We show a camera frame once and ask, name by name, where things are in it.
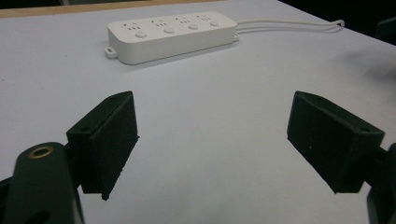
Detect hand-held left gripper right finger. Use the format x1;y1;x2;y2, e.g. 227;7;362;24
286;91;386;195

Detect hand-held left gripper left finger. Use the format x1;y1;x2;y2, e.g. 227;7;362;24
65;91;140;201

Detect white power strip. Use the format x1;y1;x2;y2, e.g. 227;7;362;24
104;11;241;65

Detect dark object at table edge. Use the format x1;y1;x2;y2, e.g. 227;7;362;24
374;16;396;47

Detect white power strip cable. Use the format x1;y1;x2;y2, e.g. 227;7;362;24
234;19;346;35

